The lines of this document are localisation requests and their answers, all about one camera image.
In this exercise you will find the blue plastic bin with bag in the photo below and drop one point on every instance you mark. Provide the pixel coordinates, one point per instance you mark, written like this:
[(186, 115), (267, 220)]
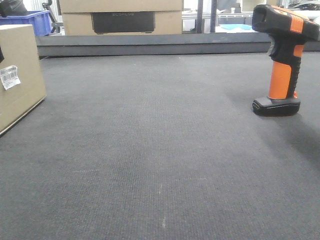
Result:
[(39, 19)]

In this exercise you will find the orange black barcode scanner gun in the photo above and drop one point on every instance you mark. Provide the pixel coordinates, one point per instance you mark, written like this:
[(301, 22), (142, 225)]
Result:
[(289, 32)]

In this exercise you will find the small brown cardboard package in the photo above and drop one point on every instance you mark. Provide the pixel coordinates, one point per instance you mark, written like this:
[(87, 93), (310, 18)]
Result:
[(22, 86)]

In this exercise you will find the large cardboard box black window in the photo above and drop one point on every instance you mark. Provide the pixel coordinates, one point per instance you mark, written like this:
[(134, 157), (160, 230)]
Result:
[(121, 17)]

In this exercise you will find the black bag in bin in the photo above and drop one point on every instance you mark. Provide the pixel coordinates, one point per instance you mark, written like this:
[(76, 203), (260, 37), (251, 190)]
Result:
[(12, 8)]

